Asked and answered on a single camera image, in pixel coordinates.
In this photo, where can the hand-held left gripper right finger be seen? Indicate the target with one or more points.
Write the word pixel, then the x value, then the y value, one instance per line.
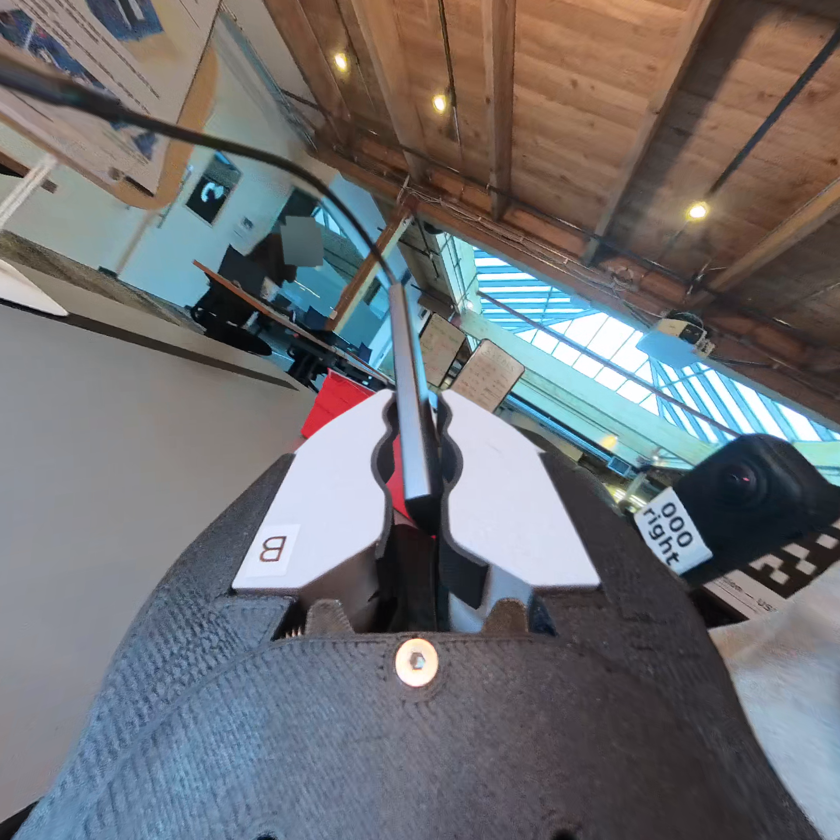
pixel 518 518

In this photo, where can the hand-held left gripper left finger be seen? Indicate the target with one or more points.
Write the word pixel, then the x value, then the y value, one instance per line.
pixel 321 512

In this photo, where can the red plastic bin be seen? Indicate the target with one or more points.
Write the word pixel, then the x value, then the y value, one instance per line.
pixel 334 407

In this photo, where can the slim grey usb hub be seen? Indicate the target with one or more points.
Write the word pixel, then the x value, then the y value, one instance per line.
pixel 413 426

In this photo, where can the whiteboard on stand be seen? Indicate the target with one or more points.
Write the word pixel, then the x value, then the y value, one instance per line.
pixel 443 348
pixel 489 377

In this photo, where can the ceiling mounted projector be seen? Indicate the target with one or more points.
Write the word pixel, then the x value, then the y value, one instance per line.
pixel 682 338

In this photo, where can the white instruction poster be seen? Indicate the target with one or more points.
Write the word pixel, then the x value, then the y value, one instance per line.
pixel 177 39

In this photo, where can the dark logo wall sign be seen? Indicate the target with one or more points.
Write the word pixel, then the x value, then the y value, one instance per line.
pixel 213 190

